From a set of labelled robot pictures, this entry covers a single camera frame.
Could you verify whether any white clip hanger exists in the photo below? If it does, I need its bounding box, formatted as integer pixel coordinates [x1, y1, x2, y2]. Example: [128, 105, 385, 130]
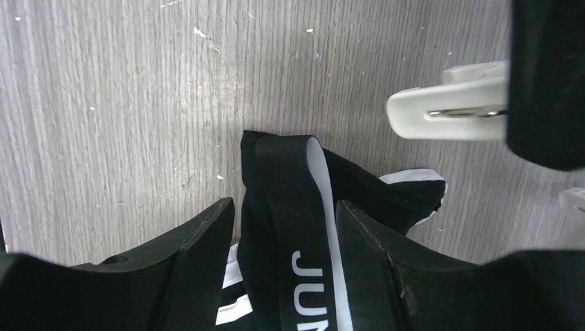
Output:
[386, 60, 585, 220]

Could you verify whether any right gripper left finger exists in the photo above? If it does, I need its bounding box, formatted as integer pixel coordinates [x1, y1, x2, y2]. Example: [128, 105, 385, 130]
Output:
[1, 198, 235, 330]

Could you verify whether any black boxer briefs white trim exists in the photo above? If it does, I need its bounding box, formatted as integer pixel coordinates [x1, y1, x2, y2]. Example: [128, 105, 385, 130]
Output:
[216, 130, 448, 330]

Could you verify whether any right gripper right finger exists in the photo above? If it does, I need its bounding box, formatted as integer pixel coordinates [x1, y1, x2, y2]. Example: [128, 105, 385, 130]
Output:
[336, 201, 584, 330]

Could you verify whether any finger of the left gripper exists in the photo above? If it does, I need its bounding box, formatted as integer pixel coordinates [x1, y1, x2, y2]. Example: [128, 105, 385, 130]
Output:
[505, 1, 584, 171]

